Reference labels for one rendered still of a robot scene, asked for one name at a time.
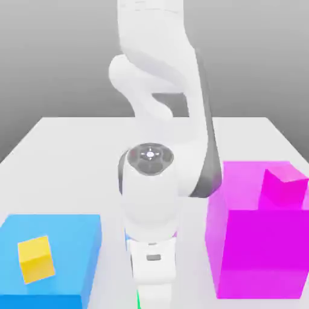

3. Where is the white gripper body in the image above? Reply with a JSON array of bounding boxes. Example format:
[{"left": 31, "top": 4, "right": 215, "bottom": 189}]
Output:
[{"left": 136, "top": 282, "right": 173, "bottom": 309}]

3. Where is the small yellow cube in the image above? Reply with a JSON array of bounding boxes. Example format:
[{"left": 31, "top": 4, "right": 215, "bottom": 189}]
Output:
[{"left": 17, "top": 235, "right": 56, "bottom": 285}]

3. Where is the large blue box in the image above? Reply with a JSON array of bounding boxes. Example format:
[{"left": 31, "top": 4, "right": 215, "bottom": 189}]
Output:
[{"left": 0, "top": 213, "right": 103, "bottom": 309}]

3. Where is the large magenta box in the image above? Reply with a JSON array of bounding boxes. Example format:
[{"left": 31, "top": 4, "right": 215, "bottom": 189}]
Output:
[{"left": 205, "top": 160, "right": 309, "bottom": 301}]

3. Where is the small magenta cube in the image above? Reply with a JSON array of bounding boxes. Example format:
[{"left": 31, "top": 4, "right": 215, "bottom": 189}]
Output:
[{"left": 258, "top": 168, "right": 309, "bottom": 211}]

